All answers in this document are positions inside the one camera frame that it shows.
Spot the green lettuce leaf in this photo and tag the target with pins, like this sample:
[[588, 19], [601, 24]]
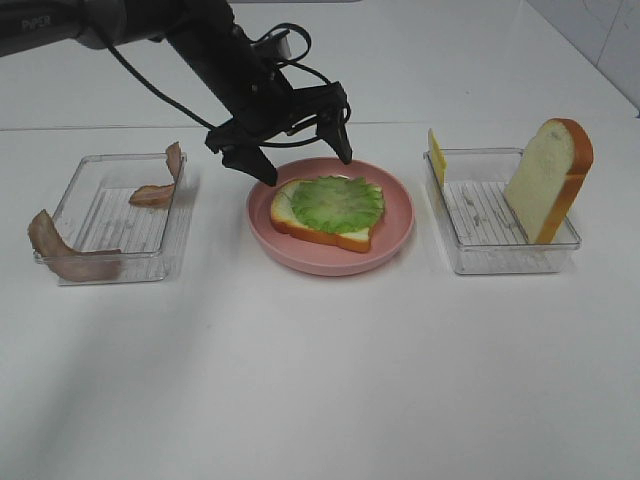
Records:
[[337, 205]]

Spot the clear plastic tray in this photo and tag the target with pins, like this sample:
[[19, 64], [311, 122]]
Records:
[[94, 214], [480, 232]]

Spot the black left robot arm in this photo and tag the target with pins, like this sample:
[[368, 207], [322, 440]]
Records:
[[245, 75]]

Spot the clear plastic right tray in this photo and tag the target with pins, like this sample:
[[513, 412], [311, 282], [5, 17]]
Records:
[[480, 232]]

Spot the yellow cheese slice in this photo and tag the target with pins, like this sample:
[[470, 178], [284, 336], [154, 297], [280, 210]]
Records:
[[437, 158]]

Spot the curved bacon strip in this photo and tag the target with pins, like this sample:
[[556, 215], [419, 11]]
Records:
[[160, 196]]

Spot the upright bread slice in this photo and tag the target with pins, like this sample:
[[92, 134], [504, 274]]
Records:
[[550, 174]]

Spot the pink plate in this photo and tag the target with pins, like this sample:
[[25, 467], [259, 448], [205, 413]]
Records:
[[318, 259]]

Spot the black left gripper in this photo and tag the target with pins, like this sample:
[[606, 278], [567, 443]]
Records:
[[275, 107]]

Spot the bread slice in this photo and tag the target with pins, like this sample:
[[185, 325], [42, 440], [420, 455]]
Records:
[[550, 174], [283, 220]]

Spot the clear plastic left tray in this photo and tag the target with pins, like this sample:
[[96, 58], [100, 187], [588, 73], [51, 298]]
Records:
[[94, 214]]

